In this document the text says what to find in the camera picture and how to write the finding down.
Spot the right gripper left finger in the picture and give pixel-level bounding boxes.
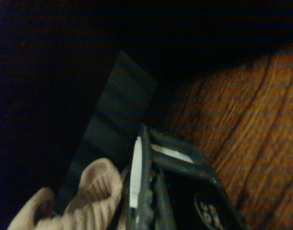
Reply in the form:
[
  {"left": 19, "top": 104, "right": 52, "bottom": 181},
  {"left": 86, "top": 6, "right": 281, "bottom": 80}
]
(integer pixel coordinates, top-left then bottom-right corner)
[{"left": 125, "top": 122, "right": 154, "bottom": 230}]

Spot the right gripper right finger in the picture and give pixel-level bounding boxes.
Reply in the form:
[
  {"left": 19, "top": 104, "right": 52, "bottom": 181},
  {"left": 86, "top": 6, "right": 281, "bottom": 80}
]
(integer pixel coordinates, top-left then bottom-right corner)
[{"left": 149, "top": 128, "right": 226, "bottom": 194}]

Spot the beige shoe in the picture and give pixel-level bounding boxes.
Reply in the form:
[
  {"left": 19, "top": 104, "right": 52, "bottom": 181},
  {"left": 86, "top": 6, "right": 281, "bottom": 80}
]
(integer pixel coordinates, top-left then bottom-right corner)
[{"left": 7, "top": 157, "right": 125, "bottom": 230}]

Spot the brown shoe rack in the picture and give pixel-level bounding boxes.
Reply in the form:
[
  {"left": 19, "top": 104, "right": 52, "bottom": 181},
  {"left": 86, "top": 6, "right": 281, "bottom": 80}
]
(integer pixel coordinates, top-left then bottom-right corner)
[{"left": 0, "top": 0, "right": 293, "bottom": 230}]

